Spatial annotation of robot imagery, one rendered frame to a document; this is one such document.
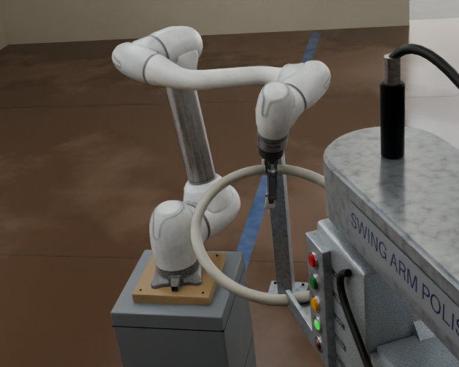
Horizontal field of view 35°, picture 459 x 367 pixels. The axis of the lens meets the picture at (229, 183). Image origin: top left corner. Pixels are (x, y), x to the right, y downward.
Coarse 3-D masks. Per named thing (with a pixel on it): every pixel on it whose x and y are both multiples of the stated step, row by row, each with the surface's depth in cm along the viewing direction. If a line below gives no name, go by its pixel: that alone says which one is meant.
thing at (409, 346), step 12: (348, 276) 123; (348, 312) 126; (348, 324) 126; (360, 336) 124; (408, 336) 128; (360, 348) 124; (384, 348) 126; (396, 348) 125; (408, 348) 125; (420, 348) 124; (432, 348) 124; (444, 348) 124; (372, 360) 127; (384, 360) 124; (396, 360) 122; (408, 360) 122; (420, 360) 121; (432, 360) 121; (444, 360) 121; (456, 360) 120
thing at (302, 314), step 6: (288, 294) 185; (288, 300) 186; (294, 300) 183; (288, 306) 188; (294, 306) 182; (300, 306) 181; (306, 306) 187; (294, 312) 183; (300, 312) 178; (306, 312) 185; (300, 318) 179; (306, 318) 176; (300, 324) 180; (306, 324) 175; (306, 330) 176; (312, 336) 173; (312, 342) 174
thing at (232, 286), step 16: (224, 176) 214; (240, 176) 215; (304, 176) 216; (320, 176) 214; (208, 192) 209; (192, 224) 202; (192, 240) 199; (208, 256) 196; (208, 272) 192; (240, 288) 188; (272, 304) 187; (288, 304) 187
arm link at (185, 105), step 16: (160, 32) 235; (176, 32) 237; (192, 32) 241; (176, 48) 234; (192, 48) 239; (176, 64) 236; (192, 64) 240; (176, 96) 243; (192, 96) 245; (176, 112) 246; (192, 112) 246; (176, 128) 250; (192, 128) 248; (192, 144) 250; (208, 144) 255; (192, 160) 252; (208, 160) 254; (192, 176) 255; (208, 176) 255; (192, 192) 256; (224, 192) 258; (208, 208) 255; (224, 208) 259; (208, 224) 254; (224, 224) 261
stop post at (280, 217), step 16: (272, 208) 351; (288, 208) 356; (272, 224) 356; (288, 224) 357; (272, 240) 361; (288, 240) 358; (288, 256) 363; (288, 272) 368; (272, 288) 383; (288, 288) 372; (304, 288) 380
